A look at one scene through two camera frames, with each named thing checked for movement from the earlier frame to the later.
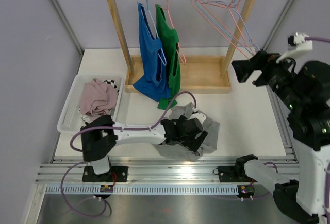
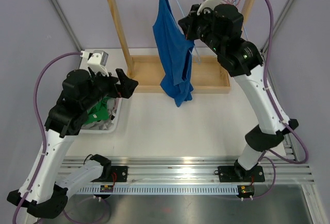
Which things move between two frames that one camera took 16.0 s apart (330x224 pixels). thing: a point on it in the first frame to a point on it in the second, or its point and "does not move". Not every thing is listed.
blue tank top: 154,84 to 175,46
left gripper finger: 195,145 to 127,87
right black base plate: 231,174 does not move
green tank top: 170,39 to 99,112
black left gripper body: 186,139 to 103,86
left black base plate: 116,174 does not move
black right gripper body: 275,74 to 199,27
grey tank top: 179,151 to 106,124
